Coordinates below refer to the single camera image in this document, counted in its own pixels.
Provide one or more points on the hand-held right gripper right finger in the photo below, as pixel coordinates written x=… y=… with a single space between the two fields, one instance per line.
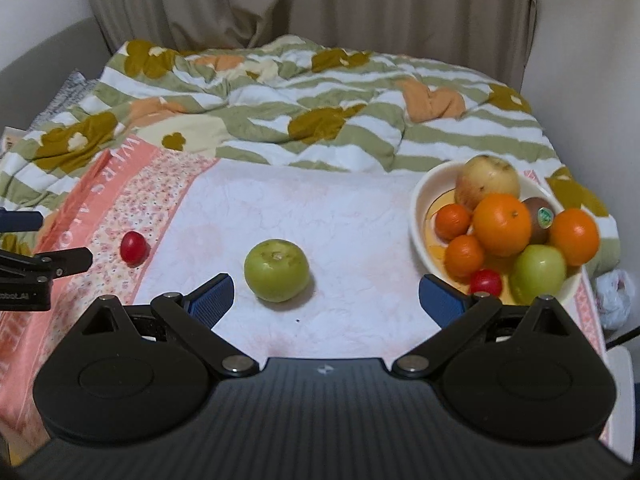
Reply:
x=442 y=302

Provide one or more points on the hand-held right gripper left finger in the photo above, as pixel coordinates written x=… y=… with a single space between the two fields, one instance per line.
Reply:
x=212 y=302

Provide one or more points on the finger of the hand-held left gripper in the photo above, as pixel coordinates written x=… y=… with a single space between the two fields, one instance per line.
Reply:
x=20 y=221
x=65 y=262

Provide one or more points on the red tomato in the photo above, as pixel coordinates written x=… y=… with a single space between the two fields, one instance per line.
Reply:
x=133 y=249
x=485 y=282

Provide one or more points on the small mandarin orange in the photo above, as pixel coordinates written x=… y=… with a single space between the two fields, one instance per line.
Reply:
x=464 y=256
x=451 y=221

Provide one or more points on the green apple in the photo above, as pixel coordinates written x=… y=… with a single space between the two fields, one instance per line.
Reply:
x=275 y=272
x=537 y=272

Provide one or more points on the large orange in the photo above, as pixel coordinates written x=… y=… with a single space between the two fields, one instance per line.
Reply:
x=502 y=225
x=574 y=237

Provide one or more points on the cream oval bowl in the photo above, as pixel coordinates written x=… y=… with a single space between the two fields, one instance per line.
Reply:
x=425 y=200

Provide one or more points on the brown kiwi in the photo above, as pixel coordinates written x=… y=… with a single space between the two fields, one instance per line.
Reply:
x=535 y=207

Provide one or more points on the yellow red apple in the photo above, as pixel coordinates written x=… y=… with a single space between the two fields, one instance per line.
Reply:
x=487 y=177

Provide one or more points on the grey patterned pillow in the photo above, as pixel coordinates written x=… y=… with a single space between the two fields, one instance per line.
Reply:
x=70 y=92

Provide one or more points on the pink floral cloth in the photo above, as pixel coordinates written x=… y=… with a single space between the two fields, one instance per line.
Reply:
x=325 y=220

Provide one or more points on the beige headboard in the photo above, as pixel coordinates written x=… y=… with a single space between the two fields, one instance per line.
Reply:
x=45 y=60

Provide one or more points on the white plastic bag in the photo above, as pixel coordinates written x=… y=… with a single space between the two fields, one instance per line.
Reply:
x=612 y=300

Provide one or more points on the striped floral quilt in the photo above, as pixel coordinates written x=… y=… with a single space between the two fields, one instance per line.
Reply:
x=325 y=90

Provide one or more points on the beige curtain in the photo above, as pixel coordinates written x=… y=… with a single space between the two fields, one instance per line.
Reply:
x=300 y=0

